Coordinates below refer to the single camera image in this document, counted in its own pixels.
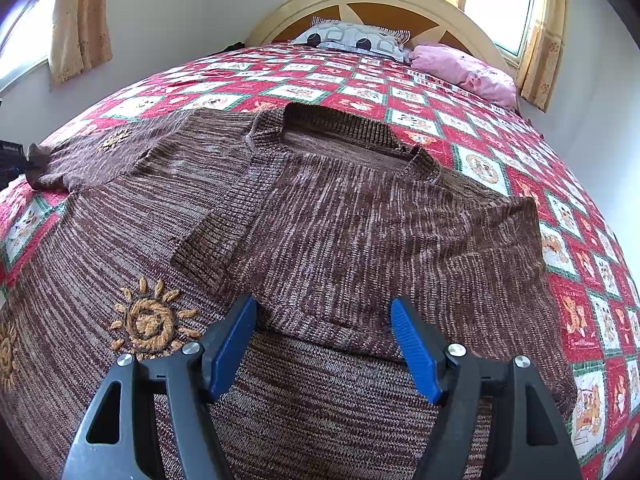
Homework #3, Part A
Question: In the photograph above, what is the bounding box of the cream wooden headboard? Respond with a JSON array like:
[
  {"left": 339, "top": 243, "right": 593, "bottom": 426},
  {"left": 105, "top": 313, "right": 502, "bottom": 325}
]
[{"left": 247, "top": 0, "right": 521, "bottom": 111}]

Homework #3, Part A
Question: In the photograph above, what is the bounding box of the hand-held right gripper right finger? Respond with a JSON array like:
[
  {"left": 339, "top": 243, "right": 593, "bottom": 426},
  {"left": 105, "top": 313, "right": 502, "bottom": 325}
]
[{"left": 390, "top": 297, "right": 586, "bottom": 480}]

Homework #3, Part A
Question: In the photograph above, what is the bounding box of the brown knitted sweater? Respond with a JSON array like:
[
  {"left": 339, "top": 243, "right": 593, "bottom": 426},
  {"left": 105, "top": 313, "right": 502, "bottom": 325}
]
[{"left": 0, "top": 102, "right": 576, "bottom": 480}]

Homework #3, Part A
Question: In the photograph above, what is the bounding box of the pink pillow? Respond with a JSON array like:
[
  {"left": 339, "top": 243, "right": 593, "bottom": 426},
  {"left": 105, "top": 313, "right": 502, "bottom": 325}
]
[{"left": 410, "top": 43, "right": 518, "bottom": 110}]

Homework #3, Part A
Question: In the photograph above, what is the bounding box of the grey patterned pillow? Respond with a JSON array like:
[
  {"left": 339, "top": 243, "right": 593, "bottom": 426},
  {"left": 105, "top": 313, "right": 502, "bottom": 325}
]
[{"left": 290, "top": 16, "right": 412, "bottom": 63}]

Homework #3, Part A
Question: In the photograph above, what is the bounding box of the window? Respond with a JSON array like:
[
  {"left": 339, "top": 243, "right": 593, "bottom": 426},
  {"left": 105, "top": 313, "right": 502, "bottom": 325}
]
[
  {"left": 464, "top": 0, "right": 540, "bottom": 58},
  {"left": 0, "top": 0, "right": 53, "bottom": 93}
]

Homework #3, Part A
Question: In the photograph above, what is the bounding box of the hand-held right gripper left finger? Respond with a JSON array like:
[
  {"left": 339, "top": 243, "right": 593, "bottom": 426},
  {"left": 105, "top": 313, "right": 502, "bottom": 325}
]
[{"left": 60, "top": 294, "right": 258, "bottom": 480}]

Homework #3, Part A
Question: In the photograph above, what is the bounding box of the red printed blanket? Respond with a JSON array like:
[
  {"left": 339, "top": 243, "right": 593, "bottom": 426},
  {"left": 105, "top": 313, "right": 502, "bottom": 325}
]
[{"left": 0, "top": 42, "right": 640, "bottom": 480}]

